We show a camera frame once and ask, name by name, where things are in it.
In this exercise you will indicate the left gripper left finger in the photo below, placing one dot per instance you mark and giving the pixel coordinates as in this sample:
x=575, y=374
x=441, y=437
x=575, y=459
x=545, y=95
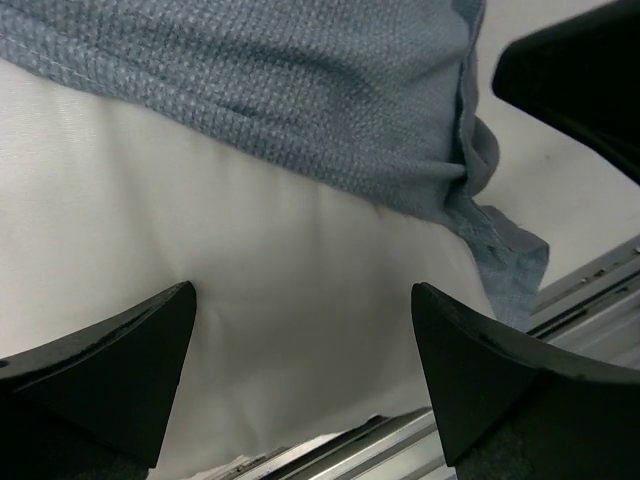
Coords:
x=95, y=404

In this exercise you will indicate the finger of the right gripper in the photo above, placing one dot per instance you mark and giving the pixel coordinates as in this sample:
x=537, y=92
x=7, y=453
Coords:
x=581, y=77

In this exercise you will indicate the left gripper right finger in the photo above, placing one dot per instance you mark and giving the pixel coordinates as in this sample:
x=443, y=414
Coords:
x=509, y=406

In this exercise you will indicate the striped blue beige pillowcase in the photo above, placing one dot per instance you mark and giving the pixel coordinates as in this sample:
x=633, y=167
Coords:
x=375, y=98

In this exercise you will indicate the white pillow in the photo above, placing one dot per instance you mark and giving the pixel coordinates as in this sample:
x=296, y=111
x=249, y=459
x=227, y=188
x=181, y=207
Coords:
x=303, y=322

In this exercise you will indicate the aluminium rail frame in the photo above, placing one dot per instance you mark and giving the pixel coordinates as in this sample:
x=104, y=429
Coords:
x=593, y=312

